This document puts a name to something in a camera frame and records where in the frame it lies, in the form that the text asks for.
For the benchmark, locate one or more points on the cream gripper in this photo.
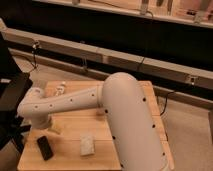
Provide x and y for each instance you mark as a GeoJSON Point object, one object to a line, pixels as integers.
{"type": "Point", "coordinates": [55, 128]}

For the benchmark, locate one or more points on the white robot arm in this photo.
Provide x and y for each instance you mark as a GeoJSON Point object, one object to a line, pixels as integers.
{"type": "Point", "coordinates": [124, 103]}

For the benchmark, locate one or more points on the black eraser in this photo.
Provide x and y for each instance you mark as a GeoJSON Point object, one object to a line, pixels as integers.
{"type": "Point", "coordinates": [45, 148]}

